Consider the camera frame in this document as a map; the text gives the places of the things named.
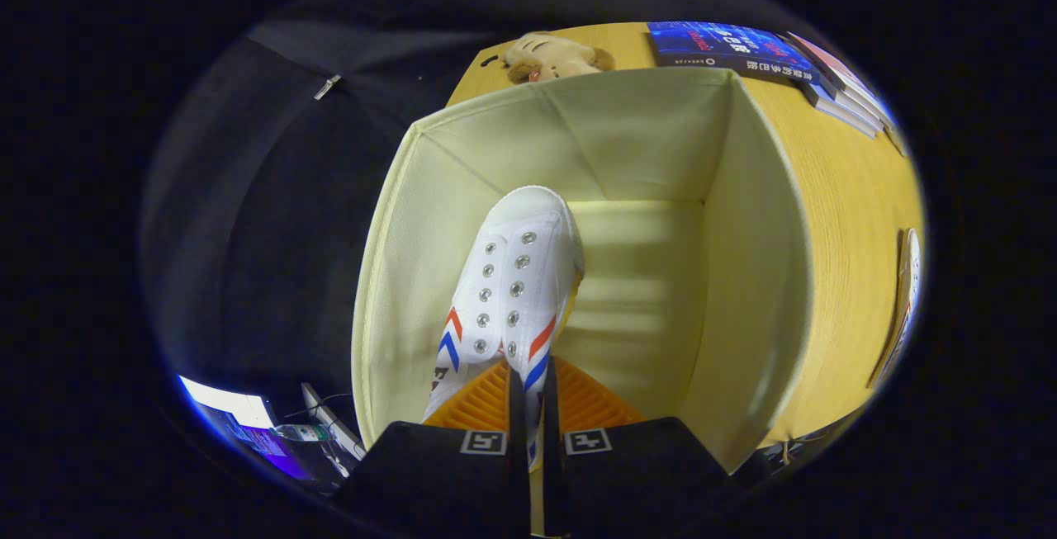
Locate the tan plush dog toy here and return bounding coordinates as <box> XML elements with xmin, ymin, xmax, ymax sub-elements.
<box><xmin>481</xmin><ymin>31</ymin><xmax>616</xmax><ymax>84</ymax></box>

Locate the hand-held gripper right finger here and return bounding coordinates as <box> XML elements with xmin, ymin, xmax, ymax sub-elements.
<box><xmin>543</xmin><ymin>356</ymin><xmax>746</xmax><ymax>539</ymax></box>

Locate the pale blue book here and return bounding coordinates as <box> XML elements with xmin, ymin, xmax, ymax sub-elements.
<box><xmin>797</xmin><ymin>81</ymin><xmax>880</xmax><ymax>139</ymax></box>

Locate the lit computer monitor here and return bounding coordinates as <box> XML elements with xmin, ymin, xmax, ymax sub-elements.
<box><xmin>178</xmin><ymin>375</ymin><xmax>290</xmax><ymax>474</ymax></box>

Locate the pink cover book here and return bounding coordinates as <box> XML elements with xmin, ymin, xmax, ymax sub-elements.
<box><xmin>786</xmin><ymin>31</ymin><xmax>897</xmax><ymax>129</ymax></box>

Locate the white book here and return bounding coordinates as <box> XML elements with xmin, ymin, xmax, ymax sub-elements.
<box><xmin>813</xmin><ymin>69</ymin><xmax>889</xmax><ymax>131</ymax></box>

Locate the cream fabric storage box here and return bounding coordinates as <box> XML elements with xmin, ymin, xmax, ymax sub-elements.
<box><xmin>351</xmin><ymin>67</ymin><xmax>814</xmax><ymax>475</ymax></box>

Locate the white striped canvas shoe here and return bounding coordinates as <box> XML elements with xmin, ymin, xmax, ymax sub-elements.
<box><xmin>874</xmin><ymin>228</ymin><xmax>922</xmax><ymax>387</ymax></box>
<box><xmin>423</xmin><ymin>185</ymin><xmax>587</xmax><ymax>474</ymax></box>

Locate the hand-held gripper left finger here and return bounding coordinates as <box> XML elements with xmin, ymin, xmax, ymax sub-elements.
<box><xmin>330</xmin><ymin>359</ymin><xmax>530</xmax><ymax>539</ymax></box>

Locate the dark blue book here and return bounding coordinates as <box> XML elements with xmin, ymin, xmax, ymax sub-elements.
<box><xmin>647</xmin><ymin>21</ymin><xmax>814</xmax><ymax>84</ymax></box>

